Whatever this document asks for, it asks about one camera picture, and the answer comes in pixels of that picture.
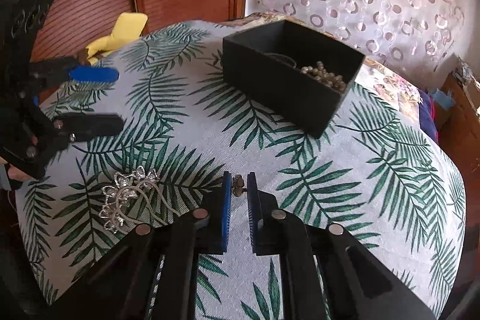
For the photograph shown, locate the white pearl necklace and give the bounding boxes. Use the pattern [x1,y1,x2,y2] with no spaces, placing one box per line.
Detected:
[299,61,348,93]

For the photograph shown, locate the black jewelry box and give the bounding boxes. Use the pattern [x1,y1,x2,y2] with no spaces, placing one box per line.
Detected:
[222,20,365,138]

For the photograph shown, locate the person's left hand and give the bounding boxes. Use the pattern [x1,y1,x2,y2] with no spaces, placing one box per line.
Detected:
[8,166,32,182]

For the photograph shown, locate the yellow plush toy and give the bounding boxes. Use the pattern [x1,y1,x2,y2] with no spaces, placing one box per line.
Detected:
[84,12,148,65]

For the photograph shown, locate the palm leaf bedspread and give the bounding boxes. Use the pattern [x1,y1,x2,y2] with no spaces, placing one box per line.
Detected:
[16,22,466,315]

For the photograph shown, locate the silver flower hair ornament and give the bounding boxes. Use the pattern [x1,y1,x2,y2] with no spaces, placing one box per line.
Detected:
[98,166,181,235]

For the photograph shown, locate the blue blanket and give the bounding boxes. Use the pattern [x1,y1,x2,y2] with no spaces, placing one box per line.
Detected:
[418,89,439,144]

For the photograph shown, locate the wooden side cabinet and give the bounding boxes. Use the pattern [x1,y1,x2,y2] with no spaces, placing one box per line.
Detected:
[434,57,480,171]

